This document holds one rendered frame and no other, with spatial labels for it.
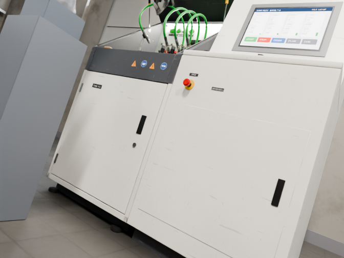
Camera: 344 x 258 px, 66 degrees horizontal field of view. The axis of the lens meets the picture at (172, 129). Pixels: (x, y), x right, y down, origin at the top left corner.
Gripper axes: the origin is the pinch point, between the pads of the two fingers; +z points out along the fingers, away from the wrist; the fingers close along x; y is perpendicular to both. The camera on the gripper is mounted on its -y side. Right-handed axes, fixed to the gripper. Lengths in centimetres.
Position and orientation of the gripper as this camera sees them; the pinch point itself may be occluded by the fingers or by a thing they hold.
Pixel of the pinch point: (158, 14)
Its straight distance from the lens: 177.8
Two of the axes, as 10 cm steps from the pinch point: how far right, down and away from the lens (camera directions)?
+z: -3.1, 9.5, -0.7
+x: 8.1, 2.3, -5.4
